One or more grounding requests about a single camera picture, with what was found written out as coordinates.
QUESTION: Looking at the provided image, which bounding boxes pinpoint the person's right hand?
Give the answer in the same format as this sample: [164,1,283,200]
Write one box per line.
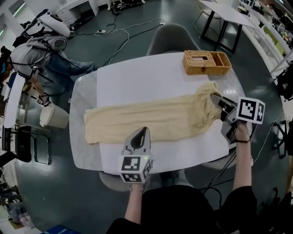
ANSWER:
[235,120,253,141]

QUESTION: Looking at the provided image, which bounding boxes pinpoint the cream yellow cloth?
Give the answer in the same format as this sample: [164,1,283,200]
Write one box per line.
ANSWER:
[83,81,224,145]

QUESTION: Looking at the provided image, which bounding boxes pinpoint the white power cable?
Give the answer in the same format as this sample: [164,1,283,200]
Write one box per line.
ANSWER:
[252,111,285,165]

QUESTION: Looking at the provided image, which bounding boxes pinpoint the person's left forearm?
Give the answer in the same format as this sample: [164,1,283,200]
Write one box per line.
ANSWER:
[125,182,145,226]

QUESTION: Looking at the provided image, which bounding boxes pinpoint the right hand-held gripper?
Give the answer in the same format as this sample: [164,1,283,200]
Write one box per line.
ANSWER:
[210,93,266,145]

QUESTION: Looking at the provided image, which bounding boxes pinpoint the wicker organizer basket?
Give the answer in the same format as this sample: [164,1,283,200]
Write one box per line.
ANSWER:
[182,50,232,76]

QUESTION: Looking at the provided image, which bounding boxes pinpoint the white paper sheet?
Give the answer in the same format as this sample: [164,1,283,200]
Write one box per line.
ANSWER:
[96,53,229,178]

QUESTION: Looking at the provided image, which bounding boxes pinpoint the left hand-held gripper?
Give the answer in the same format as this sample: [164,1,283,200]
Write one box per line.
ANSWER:
[118,127,154,184]

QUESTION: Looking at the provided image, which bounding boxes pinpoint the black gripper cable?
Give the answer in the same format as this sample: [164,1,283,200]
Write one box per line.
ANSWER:
[199,152,238,208]

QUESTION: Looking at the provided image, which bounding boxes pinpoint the black office chair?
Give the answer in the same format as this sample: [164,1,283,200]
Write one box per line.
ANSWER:
[271,120,293,159]
[276,65,293,101]

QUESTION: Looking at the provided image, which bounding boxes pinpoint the grey shell chair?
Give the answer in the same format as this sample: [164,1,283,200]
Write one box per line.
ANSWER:
[201,149,238,170]
[98,170,147,192]
[146,22,202,56]

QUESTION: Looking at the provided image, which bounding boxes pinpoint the beige trash bin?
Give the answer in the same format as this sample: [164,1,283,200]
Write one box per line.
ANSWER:
[38,105,71,129]

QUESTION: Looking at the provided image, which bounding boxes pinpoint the black folding chair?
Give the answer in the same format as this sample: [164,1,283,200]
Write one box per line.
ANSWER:
[16,125,52,166]

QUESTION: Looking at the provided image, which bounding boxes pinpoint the black cable tangle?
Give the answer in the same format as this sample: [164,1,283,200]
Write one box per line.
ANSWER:
[110,0,130,16]

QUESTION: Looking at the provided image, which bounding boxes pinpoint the white table black legs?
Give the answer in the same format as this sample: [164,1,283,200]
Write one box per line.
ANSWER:
[194,0,258,55]

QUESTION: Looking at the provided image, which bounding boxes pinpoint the person's right forearm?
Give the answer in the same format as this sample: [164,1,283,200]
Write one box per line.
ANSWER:
[232,140,254,191]

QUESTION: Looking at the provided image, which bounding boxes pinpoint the wire frame chair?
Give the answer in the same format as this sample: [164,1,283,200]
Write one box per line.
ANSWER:
[194,3,217,35]

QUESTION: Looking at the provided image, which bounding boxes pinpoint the white metal shelving rack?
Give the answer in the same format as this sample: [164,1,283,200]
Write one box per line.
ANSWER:
[238,0,293,77]

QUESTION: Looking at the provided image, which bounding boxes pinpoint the person's black clothing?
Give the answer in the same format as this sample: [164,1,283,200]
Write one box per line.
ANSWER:
[106,184,261,234]

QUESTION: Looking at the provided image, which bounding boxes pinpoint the white shelf unit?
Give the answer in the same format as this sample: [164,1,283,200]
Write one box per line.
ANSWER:
[56,0,99,23]

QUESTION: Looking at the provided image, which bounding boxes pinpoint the white floor cable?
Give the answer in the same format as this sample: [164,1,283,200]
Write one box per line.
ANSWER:
[94,18,165,67]

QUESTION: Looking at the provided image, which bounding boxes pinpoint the long white desk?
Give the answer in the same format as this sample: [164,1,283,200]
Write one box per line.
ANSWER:
[3,71,25,129]

